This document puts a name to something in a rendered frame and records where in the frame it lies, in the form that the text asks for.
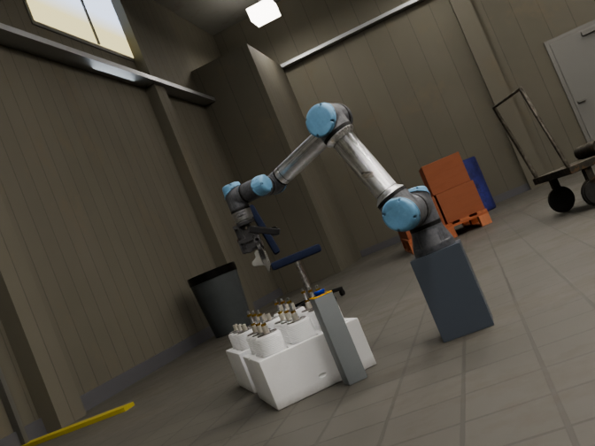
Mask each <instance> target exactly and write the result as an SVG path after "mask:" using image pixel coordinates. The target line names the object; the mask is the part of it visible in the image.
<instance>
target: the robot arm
mask: <svg viewBox="0 0 595 446"><path fill-rule="evenodd" d="M352 122H353V116H352V112H351V110H350V109H349V108H348V107H347V106H346V105H344V104H340V103H333V104H329V103H320V104H316V105H314V106H313V107H312V108H311V109H310V110H309V112H308V113H307V115H306V122H305V123H306V127H307V130H308V131H309V133H310V134H311V135H310V136H309V137H308V138H307V139H306V140H304V141H303V142H302V143H301V144H300V145H299V146H298V147H297V148H296V149H295V150H294V151H293V152H292V153H291V154H290V155H289V156H288V157H287V158H286V159H285V160H284V161H282V162H281V163H280V164H279V165H278V166H277V167H276V168H275V169H274V170H273V171H272V172H271V173H270V174H269V175H268V176H265V175H264V174H261V175H259V176H256V177H254V178H253V179H251V180H249V181H246V182H245V183H243V184H240V182H239V181H235V182H232V183H230V184H228V185H226V186H224V187H223V189H222V192H223V194H224V197H225V200H226V201H227V204H228V208H229V209H230V212H231V214H232V217H233V219H234V222H235V223H236V224H237V225H236V226H235V227H233V229H234V231H235V232H236V236H237V238H238V239H237V242H238V243H239V246H240V248H241V251H242V253H243V254H247V253H251V252H253V251H255V250H256V251H255V253H254V254H255V259H254V260H253V261H252V265H253V266H262V265H264V266H265V267H266V269H267V271H268V272H271V264H270V261H269V258H268V255H267V252H266V249H265V247H264V243H263V241H262V239H261V237H260V235H259V234H267V235H272V236H277V235H279V234H280V232H281V229H280V228H278V227H256V226H251V225H250V224H251V223H252V222H254V221H255V220H254V218H253V214H252V212H251V208H250V206H249V204H248V203H249V202H251V201H253V200H255V199H257V198H260V197H263V196H270V195H276V194H279V193H281V192H283V191H284V190H285V189H286V186H287V184H288V183H289V182H290V181H291V180H292V179H293V178H295V177H296V176H297V175H298V174H299V173H300V172H301V171H302V170H303V169H304V168H305V167H306V166H308V165H309V164H310V163H311V162H312V161H313V160H314V159H315V158H316V157H317V156H318V155H319V154H321V153H322V152H323V151H324V150H325V149H326V148H327V147H329V148H334V149H335V150H336V151H337V152H338V154H339V155H340V156H341V157H342V158H343V160H344V161H345V162H346V163H347V165H348V166H349V167H350V168H351V169H352V170H353V171H354V172H355V173H356V175H357V176H358V177H359V178H360V180H361V181H362V182H363V183H364V184H365V186H366V187H367V188H368V189H369V191H370V192H371V193H372V194H373V195H374V197H375V198H376V199H377V207H378V208H379V210H380V211H381V212H382V219H383V221H384V223H385V224H386V226H387V227H389V228H390V229H392V230H394V231H397V232H405V231H410V233H411V236H412V241H413V253H414V256H415V258H420V257H423V256H426V255H428V254H430V253H433V252H435V251H438V250H441V249H443V248H445V247H447V246H450V245H452V244H454V243H455V240H454V237H453V236H452V234H451V233H450V232H449V231H448V230H447V228H446V227H445V226H444V225H443V223H442V221H441V219H440V217H439V215H438V212H437V209H436V206H435V205H434V203H433V200H432V198H431V194H430V193H429V191H428V189H427V187H425V186H418V187H415V188H410V189H407V188H406V187H405V185H403V184H397V183H396V182H395V181H394V180H393V179H392V178H391V177H390V175H389V174H388V173H387V172H386V171H385V169H384V168H383V167H382V166H381V164H380V163H379V162H378V161H377V160H376V159H375V157H374V156H373V155H372V154H371V152H370V151H369V150H368V149H367V148H366V146H365V145H364V144H363V143H362V142H361V140H360V139H359V138H358V137H357V136H356V135H355V134H354V133H353V124H352ZM245 227H247V229H245Z"/></svg>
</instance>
